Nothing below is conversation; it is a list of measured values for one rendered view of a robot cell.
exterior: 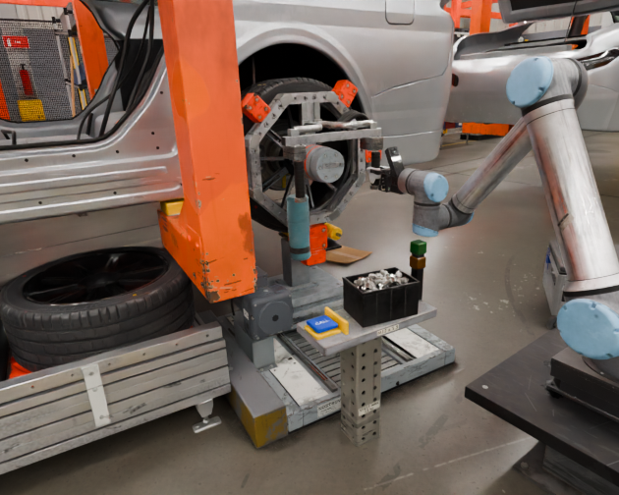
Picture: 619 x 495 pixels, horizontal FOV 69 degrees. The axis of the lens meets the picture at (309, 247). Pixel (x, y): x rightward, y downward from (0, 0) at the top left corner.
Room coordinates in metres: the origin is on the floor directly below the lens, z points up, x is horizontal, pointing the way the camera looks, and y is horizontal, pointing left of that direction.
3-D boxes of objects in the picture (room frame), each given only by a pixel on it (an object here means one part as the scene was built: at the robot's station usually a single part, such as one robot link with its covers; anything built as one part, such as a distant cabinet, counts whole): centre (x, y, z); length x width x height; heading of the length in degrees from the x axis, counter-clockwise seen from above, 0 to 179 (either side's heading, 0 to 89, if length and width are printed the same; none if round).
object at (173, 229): (1.65, 0.44, 0.69); 0.52 x 0.17 x 0.35; 29
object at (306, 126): (1.73, 0.02, 1.03); 0.19 x 0.18 x 0.11; 29
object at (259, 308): (1.70, 0.24, 0.26); 0.42 x 0.18 x 0.35; 29
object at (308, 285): (2.03, 0.07, 0.32); 0.40 x 0.30 x 0.28; 119
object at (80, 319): (1.57, 0.80, 0.39); 0.66 x 0.66 x 0.24
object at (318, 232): (1.92, 0.01, 0.48); 0.16 x 0.12 x 0.17; 29
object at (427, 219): (1.51, -0.42, 0.69); 0.12 x 0.09 x 0.12; 119
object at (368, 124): (1.82, -0.16, 1.03); 0.19 x 0.18 x 0.11; 29
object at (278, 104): (1.88, -0.01, 0.85); 0.54 x 0.07 x 0.54; 119
